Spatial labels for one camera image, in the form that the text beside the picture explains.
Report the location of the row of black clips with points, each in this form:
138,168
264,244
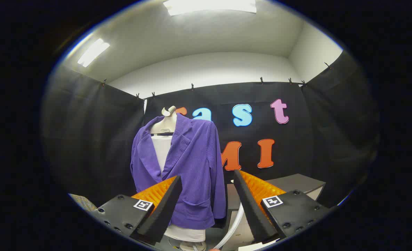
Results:
261,81

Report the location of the patterned sheet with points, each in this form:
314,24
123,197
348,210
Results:
82,202

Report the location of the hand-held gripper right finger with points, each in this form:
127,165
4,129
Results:
253,212

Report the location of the cream plastic hanger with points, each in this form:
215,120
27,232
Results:
165,125

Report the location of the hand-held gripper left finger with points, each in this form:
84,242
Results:
164,212

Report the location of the white ironing form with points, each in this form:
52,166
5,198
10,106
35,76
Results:
162,150

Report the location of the grey top white cabinet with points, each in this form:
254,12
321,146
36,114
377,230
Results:
296,181

